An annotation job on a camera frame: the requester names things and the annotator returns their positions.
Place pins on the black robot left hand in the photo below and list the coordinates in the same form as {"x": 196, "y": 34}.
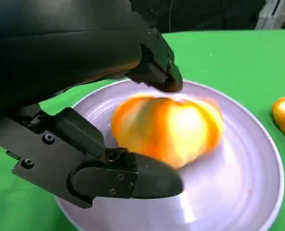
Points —
{"x": 48, "y": 48}

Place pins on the black backdrop curtain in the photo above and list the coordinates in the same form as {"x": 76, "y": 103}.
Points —
{"x": 205, "y": 14}

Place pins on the green table cloth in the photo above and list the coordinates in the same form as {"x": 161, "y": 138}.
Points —
{"x": 229, "y": 55}

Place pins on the lilac plate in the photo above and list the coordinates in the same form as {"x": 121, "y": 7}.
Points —
{"x": 229, "y": 183}

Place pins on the grey equipment case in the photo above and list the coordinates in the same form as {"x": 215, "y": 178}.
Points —
{"x": 277, "y": 14}

